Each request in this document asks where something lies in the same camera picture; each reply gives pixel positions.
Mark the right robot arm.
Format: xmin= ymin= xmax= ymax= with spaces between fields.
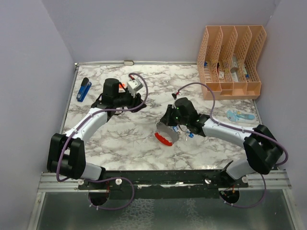
xmin=156 ymin=97 xmax=284 ymax=187

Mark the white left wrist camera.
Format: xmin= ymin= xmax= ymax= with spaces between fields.
xmin=127 ymin=79 xmax=143 ymax=97

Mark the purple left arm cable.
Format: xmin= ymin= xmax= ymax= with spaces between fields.
xmin=56 ymin=73 xmax=149 ymax=211

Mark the black orange highlighter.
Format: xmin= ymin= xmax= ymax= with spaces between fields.
xmin=119 ymin=83 xmax=126 ymax=92

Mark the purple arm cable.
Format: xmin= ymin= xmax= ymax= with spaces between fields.
xmin=56 ymin=73 xmax=149 ymax=211
xmin=175 ymin=82 xmax=288 ymax=208

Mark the white wall clip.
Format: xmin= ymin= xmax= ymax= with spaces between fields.
xmin=123 ymin=60 xmax=134 ymax=66

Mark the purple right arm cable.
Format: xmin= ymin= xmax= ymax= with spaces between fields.
xmin=175 ymin=82 xmax=288 ymax=208

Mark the blue black stapler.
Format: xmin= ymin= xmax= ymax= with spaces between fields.
xmin=76 ymin=77 xmax=92 ymax=102

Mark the peach plastic desk organizer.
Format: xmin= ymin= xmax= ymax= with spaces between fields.
xmin=197 ymin=25 xmax=266 ymax=100

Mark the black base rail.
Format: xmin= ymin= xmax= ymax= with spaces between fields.
xmin=78 ymin=169 xmax=248 ymax=199

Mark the light blue packaged item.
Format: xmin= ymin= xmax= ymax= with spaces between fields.
xmin=226 ymin=110 xmax=257 ymax=124

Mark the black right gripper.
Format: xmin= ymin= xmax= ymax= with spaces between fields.
xmin=160 ymin=104 xmax=189 ymax=127

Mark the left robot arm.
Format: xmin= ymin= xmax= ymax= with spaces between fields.
xmin=47 ymin=73 xmax=148 ymax=189

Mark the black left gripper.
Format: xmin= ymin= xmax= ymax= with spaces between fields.
xmin=114 ymin=87 xmax=147 ymax=113

